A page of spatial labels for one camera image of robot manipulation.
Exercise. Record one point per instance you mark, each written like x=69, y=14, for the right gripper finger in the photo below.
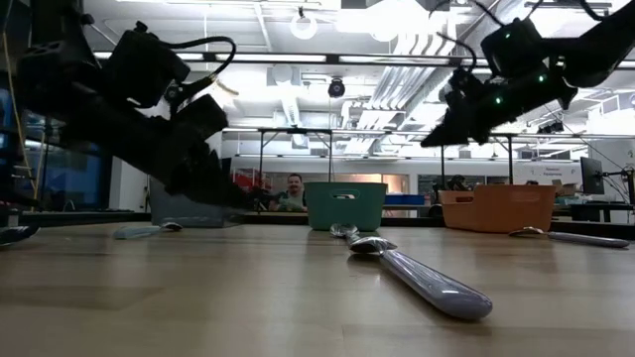
x=456, y=138
x=449, y=124

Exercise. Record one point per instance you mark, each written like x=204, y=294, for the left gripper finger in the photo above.
x=213, y=176
x=203, y=193

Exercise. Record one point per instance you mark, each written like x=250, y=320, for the black monitor on arm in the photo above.
x=591, y=174

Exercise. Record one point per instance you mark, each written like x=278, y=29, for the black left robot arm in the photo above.
x=49, y=64

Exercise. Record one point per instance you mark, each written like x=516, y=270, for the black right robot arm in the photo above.
x=600, y=44

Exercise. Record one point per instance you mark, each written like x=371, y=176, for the black background robot arm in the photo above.
x=259, y=198

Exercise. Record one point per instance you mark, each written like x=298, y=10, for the gray plastic bin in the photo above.
x=183, y=215

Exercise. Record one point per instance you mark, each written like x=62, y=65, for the black track spotlights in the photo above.
x=555, y=126

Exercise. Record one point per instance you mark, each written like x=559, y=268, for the blue storage box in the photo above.
x=404, y=200

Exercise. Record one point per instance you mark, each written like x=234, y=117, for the person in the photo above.
x=293, y=191

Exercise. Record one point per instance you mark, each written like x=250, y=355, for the orange plastic bin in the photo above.
x=496, y=213

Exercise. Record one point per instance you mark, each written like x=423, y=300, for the brown cardboard box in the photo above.
x=566, y=189

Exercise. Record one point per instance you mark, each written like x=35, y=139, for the teal plastic bin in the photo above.
x=322, y=213

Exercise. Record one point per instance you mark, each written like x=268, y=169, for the black background frame stand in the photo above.
x=510, y=158
x=261, y=154

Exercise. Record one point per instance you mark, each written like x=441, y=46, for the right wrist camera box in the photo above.
x=513, y=47

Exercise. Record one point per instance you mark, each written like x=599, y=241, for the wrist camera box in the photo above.
x=513, y=47
x=144, y=64

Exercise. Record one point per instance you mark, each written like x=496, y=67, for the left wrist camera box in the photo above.
x=144, y=64

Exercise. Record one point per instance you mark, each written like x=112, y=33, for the black aluminium table frame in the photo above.
x=278, y=218

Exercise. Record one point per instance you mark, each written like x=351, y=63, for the black hanging ceiling camera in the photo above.
x=336, y=88

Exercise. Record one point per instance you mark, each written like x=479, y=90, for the black ceiling light rail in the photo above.
x=332, y=58

